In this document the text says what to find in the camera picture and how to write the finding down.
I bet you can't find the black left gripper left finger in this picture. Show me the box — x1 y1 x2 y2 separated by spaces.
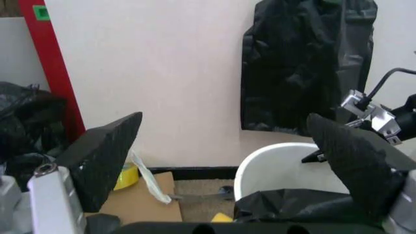
27 111 144 234

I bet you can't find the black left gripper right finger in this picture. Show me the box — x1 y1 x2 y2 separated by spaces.
306 113 416 234

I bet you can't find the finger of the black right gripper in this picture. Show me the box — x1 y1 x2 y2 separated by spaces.
301 146 330 164

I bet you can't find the white round trash bin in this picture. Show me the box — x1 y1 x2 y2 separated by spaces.
232 142 359 203

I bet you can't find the crumpled black garbage bag pile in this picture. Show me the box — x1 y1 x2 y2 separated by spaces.
0 81 79 192

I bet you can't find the black garbage bag hanging flat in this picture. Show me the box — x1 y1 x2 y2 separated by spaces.
239 0 380 137

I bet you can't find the yellow tape roll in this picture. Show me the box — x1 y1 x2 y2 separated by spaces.
112 166 141 191

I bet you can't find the white plastic strip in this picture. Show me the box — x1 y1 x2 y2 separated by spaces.
129 149 172 205

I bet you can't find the brown cardboard sheet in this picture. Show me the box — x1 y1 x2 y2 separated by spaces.
83 171 184 223

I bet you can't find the red board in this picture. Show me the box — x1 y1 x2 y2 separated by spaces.
18 0 87 134

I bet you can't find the yellow sponge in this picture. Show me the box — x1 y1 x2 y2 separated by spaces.
210 212 235 223

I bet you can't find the white panel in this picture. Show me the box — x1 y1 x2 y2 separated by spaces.
0 17 50 92

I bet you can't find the green square label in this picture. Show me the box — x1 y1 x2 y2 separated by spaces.
32 6 50 21

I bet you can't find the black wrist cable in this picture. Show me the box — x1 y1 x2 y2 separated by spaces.
362 68 416 106

